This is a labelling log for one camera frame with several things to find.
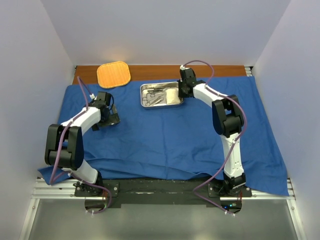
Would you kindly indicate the orange square woven mat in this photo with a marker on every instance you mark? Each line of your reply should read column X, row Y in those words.
column 113, row 74

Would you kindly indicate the steel instrument tray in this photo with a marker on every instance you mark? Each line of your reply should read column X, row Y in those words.
column 164, row 85

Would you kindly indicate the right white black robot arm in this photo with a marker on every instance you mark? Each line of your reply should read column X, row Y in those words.
column 228, row 122

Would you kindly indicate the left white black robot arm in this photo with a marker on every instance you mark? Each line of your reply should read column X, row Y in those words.
column 65, row 148

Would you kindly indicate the white gauze pad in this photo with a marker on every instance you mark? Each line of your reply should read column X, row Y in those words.
column 172, row 96

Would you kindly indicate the aluminium frame rail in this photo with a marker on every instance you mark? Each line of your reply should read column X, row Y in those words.
column 66, row 190

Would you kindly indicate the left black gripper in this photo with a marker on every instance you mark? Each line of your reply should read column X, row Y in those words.
column 113, row 119

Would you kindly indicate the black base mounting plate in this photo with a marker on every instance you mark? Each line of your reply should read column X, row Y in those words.
column 152, row 191

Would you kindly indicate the blue surgical drape cloth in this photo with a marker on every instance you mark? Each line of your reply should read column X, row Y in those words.
column 180, row 143

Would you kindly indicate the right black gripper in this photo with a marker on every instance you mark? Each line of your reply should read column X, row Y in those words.
column 180, row 94

